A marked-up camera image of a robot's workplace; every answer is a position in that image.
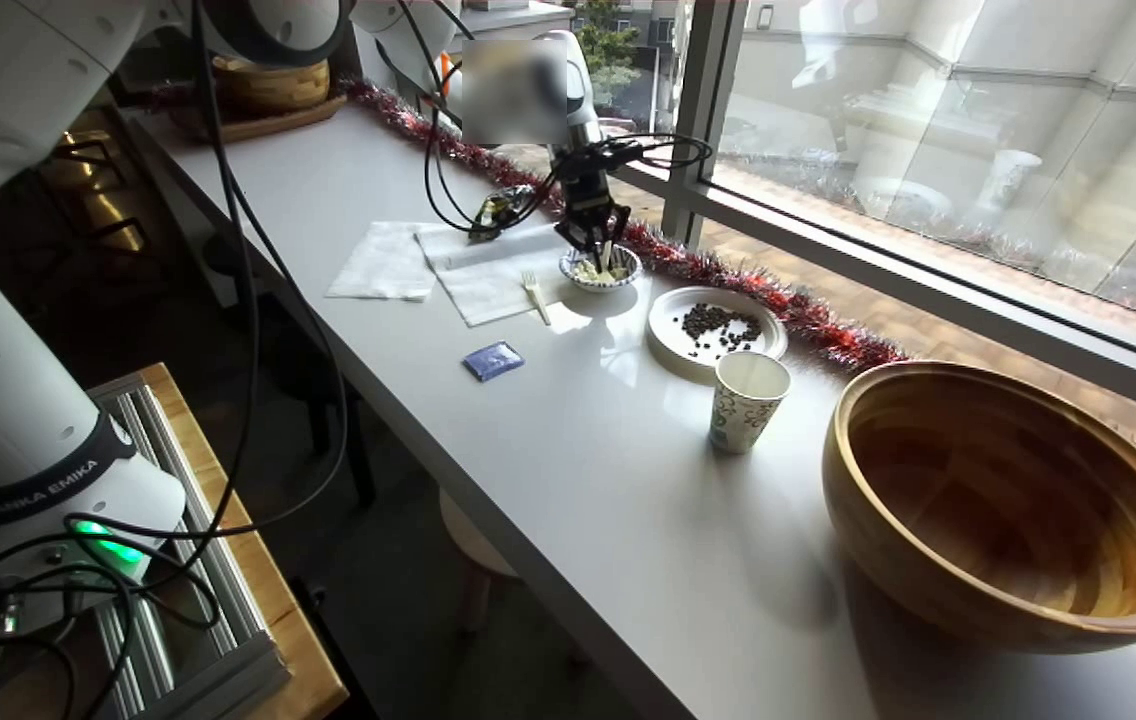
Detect blue patterned paper bowl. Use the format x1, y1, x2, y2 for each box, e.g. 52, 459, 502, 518
559, 243, 639, 296

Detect aluminium rail frame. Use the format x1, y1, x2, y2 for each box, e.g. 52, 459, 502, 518
98, 381, 291, 720

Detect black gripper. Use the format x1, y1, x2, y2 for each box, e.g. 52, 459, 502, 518
554, 142, 627, 262

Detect blue card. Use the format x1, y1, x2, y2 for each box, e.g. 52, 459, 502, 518
466, 340, 524, 385

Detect near white paper towel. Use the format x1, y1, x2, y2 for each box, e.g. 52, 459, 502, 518
417, 224, 569, 328

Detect white plate with dark bits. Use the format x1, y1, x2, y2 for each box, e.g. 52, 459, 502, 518
649, 285, 789, 381

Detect white paper towel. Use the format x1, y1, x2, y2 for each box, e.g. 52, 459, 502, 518
417, 224, 569, 328
327, 220, 438, 306

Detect patterned paper cup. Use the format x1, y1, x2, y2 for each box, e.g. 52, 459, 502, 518
709, 354, 791, 458

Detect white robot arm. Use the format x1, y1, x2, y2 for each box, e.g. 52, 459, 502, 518
0, 0, 598, 586

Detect small wooden bowl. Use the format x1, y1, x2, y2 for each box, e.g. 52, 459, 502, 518
213, 61, 331, 115

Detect red tinsel garland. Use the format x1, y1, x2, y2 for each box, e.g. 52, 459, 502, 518
352, 84, 899, 374

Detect wooden tray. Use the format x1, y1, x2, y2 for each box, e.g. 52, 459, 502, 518
168, 96, 349, 145

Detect crumpled snack bag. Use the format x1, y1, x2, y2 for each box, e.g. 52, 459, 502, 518
468, 189, 535, 243

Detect large wooden bowl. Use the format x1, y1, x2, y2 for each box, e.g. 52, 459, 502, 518
825, 366, 1136, 654

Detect cream plastic fork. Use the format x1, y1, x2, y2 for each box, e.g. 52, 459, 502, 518
522, 282, 554, 328

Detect white popcorn pieces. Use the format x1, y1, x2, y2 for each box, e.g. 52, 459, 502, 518
569, 263, 627, 289

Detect far white paper towel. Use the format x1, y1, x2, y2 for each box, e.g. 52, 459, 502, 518
327, 220, 438, 306

